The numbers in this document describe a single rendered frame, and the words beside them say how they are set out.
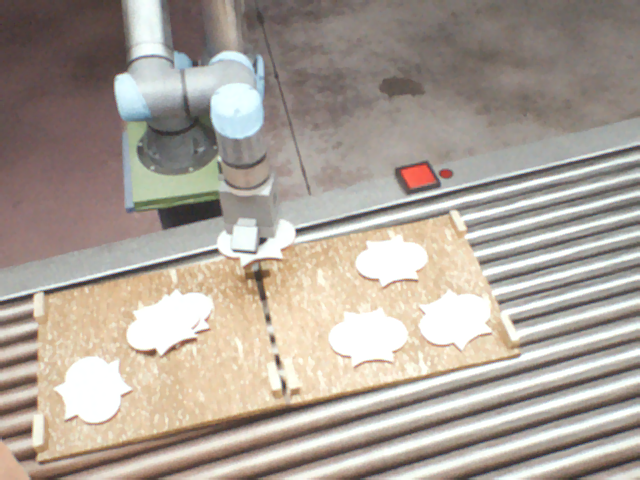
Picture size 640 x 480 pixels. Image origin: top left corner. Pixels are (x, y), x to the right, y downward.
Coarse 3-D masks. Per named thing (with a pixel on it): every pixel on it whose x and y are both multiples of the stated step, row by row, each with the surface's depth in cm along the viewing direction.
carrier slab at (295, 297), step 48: (336, 240) 157; (384, 240) 156; (432, 240) 156; (288, 288) 149; (336, 288) 149; (432, 288) 148; (480, 288) 147; (288, 336) 142; (336, 384) 135; (384, 384) 135
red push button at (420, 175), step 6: (414, 168) 171; (420, 168) 171; (426, 168) 171; (402, 174) 170; (408, 174) 170; (414, 174) 170; (420, 174) 170; (426, 174) 169; (408, 180) 168; (414, 180) 168; (420, 180) 168; (426, 180) 168; (432, 180) 168; (414, 186) 167
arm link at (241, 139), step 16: (224, 96) 116; (240, 96) 116; (256, 96) 116; (224, 112) 114; (240, 112) 114; (256, 112) 116; (224, 128) 116; (240, 128) 116; (256, 128) 117; (224, 144) 119; (240, 144) 118; (256, 144) 119; (224, 160) 122; (240, 160) 120; (256, 160) 121
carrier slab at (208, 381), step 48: (96, 288) 152; (144, 288) 151; (192, 288) 150; (240, 288) 150; (48, 336) 144; (96, 336) 144; (240, 336) 142; (48, 384) 137; (144, 384) 136; (192, 384) 136; (240, 384) 136; (48, 432) 131; (96, 432) 131; (144, 432) 130
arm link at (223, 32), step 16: (208, 0) 152; (224, 0) 151; (240, 0) 154; (208, 16) 155; (224, 16) 154; (240, 16) 156; (208, 32) 158; (224, 32) 157; (240, 32) 159; (208, 48) 162; (224, 48) 160; (240, 48) 161; (208, 64) 164; (256, 64) 167; (256, 80) 167
